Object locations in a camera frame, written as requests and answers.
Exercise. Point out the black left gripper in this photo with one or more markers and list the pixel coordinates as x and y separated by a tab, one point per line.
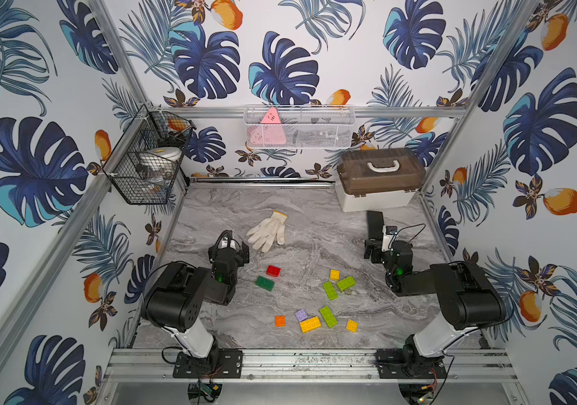
228	252

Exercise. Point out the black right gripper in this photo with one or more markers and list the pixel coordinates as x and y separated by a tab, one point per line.
375	248

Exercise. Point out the dark green lego brick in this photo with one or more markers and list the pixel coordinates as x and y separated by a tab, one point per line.
265	283

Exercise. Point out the lime green long lego brick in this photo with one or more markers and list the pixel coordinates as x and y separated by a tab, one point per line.
330	290

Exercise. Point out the lime green lego brick front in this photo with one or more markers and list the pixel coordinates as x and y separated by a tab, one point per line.
328	316

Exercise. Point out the yellow long lego brick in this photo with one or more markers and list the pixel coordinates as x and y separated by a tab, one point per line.
310	324

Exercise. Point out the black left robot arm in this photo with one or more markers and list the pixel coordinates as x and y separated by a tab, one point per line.
174	301

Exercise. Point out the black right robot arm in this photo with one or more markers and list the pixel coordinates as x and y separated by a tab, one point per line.
466	298

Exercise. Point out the red lego brick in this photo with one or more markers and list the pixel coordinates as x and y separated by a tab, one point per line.
273	271

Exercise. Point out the yellow small lego brick front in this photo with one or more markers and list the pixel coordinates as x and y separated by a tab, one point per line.
352	326

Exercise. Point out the orange small lego brick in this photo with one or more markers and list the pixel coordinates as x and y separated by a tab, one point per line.
280	321

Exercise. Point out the purple small lego brick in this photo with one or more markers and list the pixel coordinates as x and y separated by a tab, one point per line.
301	315

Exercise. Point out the white knit work glove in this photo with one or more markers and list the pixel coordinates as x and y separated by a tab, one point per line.
269	232

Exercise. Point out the black battery box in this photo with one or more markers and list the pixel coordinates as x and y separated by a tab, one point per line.
375	222

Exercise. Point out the brown lid tool box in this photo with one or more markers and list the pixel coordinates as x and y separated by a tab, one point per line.
378	179

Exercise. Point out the pink triangle object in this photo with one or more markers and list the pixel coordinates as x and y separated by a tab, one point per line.
267	130

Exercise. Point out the black wire basket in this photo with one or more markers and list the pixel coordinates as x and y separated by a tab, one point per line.
149	157

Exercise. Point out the clear wall shelf tray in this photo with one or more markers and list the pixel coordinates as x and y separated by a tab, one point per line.
311	127

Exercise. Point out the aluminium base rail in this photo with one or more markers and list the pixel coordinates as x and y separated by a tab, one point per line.
317	365

